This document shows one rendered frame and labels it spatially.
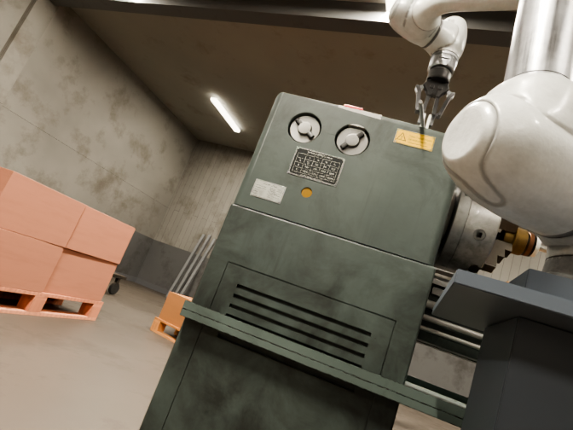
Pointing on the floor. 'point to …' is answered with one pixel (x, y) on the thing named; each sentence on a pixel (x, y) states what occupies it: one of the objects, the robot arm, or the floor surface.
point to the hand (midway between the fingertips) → (424, 124)
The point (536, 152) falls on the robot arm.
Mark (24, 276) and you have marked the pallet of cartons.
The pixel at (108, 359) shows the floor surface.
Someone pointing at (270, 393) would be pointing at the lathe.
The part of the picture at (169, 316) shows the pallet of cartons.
